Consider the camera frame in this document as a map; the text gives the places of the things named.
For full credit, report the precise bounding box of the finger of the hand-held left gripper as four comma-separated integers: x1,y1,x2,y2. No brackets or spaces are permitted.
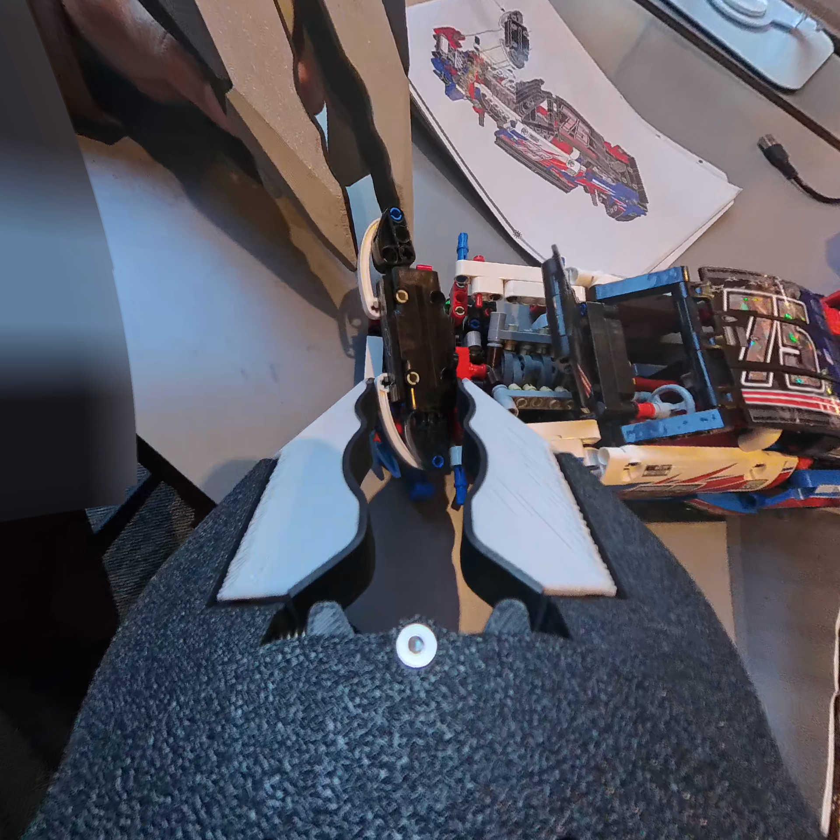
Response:
320,0,416,221
196,0,361,271

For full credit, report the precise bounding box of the silver monitor stand base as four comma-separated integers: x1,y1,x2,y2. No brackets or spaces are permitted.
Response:
646,0,836,91

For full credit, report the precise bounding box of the white instruction booklet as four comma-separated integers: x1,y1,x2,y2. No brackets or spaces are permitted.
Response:
406,0,742,278

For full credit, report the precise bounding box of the black brick bumper assembly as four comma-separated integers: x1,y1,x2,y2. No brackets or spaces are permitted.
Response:
357,206,460,470

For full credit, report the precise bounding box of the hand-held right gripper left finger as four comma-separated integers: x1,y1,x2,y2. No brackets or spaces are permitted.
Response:
215,379,376,601

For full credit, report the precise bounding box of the person's left hand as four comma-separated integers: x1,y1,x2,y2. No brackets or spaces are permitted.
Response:
66,0,227,132

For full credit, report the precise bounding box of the grey desk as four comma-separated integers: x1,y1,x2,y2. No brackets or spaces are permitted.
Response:
77,0,840,840

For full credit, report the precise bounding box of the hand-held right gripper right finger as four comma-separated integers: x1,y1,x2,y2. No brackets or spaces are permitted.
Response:
456,379,619,599

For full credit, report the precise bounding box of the white cable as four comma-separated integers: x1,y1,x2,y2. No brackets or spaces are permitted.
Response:
819,600,840,821

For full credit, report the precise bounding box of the black cable with plug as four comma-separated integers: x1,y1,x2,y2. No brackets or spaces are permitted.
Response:
756,133,840,206

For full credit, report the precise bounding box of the brick toy race car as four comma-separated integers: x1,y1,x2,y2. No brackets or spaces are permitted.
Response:
453,230,840,519

